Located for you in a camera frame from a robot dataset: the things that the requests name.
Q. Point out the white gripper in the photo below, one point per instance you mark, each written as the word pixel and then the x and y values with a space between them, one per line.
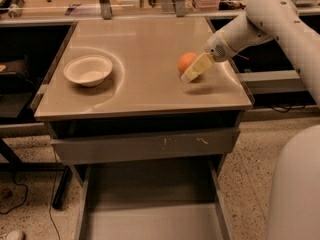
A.
pixel 216 47

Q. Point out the orange fruit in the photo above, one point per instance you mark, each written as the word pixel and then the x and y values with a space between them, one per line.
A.
pixel 185 61

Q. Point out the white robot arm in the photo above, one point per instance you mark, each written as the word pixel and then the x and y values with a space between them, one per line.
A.
pixel 294 208

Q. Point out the grey drawer cabinet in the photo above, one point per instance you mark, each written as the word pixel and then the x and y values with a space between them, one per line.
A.
pixel 143 93

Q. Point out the open grey middle drawer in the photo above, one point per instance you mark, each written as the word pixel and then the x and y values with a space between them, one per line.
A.
pixel 168 199

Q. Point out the grey top drawer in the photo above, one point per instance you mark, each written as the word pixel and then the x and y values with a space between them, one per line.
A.
pixel 145 146

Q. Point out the white paper bowl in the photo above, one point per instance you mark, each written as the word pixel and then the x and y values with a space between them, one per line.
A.
pixel 88 71

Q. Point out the black table leg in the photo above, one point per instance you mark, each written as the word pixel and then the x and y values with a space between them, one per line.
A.
pixel 62 186

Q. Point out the black tool on bench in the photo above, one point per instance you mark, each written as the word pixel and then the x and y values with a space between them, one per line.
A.
pixel 13 8

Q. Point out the white shoe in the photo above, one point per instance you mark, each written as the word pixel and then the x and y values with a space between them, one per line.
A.
pixel 13 235

